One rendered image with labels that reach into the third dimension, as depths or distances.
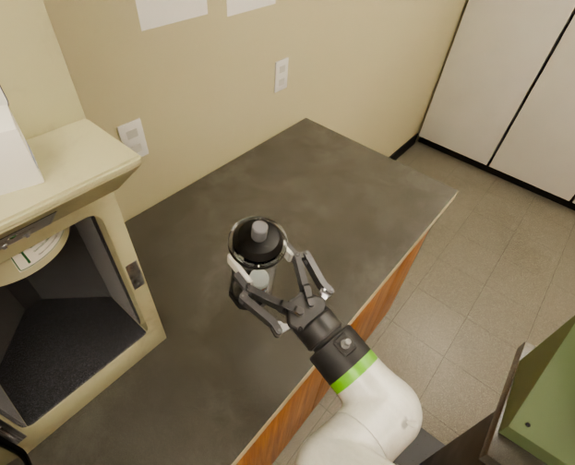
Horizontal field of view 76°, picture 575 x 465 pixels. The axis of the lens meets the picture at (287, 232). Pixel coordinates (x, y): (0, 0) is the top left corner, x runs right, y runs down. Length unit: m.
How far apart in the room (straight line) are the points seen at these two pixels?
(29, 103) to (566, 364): 0.96
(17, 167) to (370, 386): 0.53
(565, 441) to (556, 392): 0.09
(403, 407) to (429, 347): 1.52
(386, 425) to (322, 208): 0.77
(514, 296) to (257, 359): 1.95
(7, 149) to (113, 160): 0.09
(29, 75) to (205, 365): 0.65
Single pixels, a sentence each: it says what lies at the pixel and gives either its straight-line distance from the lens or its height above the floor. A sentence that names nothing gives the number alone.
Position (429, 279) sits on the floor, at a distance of 2.40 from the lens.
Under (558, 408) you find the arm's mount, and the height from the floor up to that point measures 1.04.
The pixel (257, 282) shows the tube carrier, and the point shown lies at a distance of 0.72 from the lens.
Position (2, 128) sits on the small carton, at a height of 1.57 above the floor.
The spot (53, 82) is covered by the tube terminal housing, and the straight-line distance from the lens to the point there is 0.51.
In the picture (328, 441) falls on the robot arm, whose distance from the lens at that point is 0.58.
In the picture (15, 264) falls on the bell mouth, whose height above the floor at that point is 1.34.
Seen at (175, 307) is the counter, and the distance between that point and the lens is 0.98.
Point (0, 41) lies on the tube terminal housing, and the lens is 0.48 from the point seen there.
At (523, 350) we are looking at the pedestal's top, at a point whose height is 0.94.
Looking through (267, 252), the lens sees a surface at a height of 1.27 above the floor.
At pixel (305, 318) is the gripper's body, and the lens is 0.66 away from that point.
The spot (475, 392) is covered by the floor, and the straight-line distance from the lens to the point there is 2.13.
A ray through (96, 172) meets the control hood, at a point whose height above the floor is 1.51.
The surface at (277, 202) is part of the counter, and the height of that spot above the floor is 0.94.
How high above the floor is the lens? 1.75
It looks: 47 degrees down
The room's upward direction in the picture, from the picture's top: 5 degrees clockwise
